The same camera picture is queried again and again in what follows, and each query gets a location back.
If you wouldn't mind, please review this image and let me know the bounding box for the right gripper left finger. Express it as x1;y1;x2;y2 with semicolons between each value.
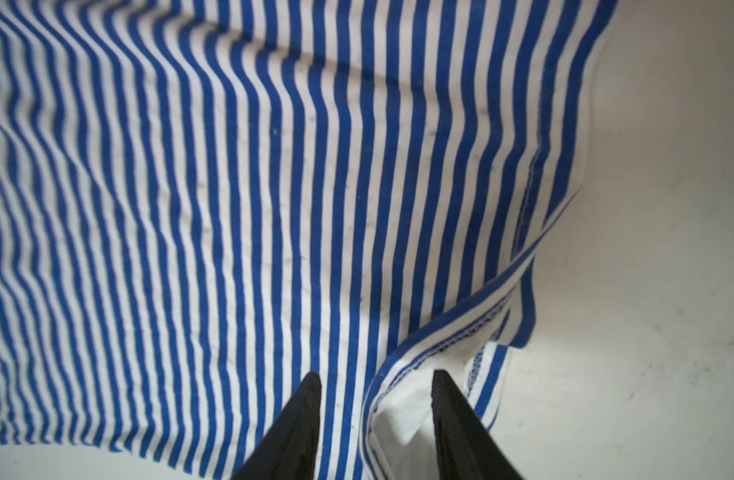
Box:
232;372;322;480

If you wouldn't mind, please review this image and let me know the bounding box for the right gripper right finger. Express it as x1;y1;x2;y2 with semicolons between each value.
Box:
431;370;523;480

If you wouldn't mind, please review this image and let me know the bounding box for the blue white striped tank top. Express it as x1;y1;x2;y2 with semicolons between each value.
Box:
0;1;616;479

